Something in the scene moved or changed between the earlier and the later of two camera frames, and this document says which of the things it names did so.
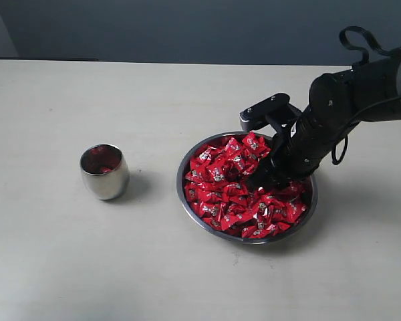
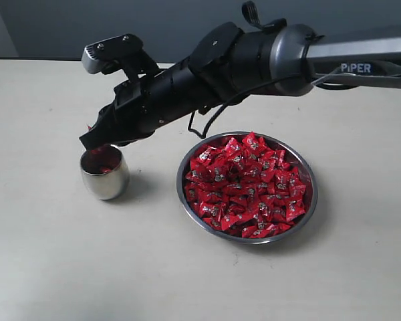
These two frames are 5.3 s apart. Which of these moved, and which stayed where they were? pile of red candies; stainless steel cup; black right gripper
Moved: black right gripper
Stayed: pile of red candies; stainless steel cup
